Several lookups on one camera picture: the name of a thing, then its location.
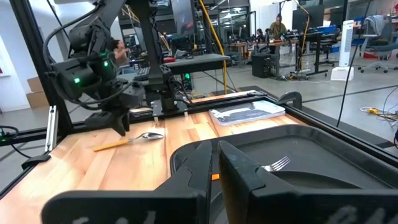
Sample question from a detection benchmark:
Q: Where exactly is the spoon with yellow handle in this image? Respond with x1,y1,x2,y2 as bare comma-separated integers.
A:
93,132,165,152

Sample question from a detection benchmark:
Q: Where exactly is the black hanging cable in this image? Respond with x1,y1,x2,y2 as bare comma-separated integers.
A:
336,30,361,128

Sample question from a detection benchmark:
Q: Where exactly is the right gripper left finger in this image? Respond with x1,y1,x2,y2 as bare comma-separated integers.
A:
41,139,214,224

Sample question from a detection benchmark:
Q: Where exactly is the silver frame bracket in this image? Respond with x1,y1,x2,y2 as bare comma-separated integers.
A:
45,105,58,152

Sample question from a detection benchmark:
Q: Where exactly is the white tower fan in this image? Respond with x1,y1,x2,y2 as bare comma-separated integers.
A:
330,20,355,82

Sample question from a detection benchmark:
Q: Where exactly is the fork with orange handle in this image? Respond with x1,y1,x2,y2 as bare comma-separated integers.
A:
211,156,292,182

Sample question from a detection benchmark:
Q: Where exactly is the black computer tower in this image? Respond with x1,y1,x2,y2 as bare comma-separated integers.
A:
251,53,276,78

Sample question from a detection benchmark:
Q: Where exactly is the black standing desk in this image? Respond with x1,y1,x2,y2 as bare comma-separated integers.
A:
292,30,332,77

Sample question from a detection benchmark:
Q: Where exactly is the grey office chair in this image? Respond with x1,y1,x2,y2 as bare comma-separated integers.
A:
357,14,398,74

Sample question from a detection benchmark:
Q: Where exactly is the black keyboard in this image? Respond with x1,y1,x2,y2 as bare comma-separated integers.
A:
133,66,152,82

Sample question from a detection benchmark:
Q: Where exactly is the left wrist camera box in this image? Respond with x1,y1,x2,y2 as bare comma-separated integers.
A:
119,82,147,108

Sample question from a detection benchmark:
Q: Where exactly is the cardboard box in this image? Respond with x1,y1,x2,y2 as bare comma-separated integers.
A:
26,77,44,93
26,91,50,109

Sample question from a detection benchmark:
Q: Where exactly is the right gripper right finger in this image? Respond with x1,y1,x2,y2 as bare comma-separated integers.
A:
217,139,398,224

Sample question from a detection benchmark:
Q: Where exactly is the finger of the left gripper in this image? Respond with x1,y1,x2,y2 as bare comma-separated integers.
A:
109,107,131,137
84,111,113,129

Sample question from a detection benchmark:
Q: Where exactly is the black plate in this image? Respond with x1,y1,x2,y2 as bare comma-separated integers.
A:
272,170,363,189

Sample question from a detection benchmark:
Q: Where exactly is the black tray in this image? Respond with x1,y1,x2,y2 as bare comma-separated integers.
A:
170,124,398,224

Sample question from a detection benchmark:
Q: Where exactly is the yellow hose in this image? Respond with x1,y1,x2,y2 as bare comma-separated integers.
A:
198,0,228,95

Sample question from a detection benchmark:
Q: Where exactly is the black table clamp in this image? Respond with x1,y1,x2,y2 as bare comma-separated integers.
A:
21,154,52,170
276,91,303,110

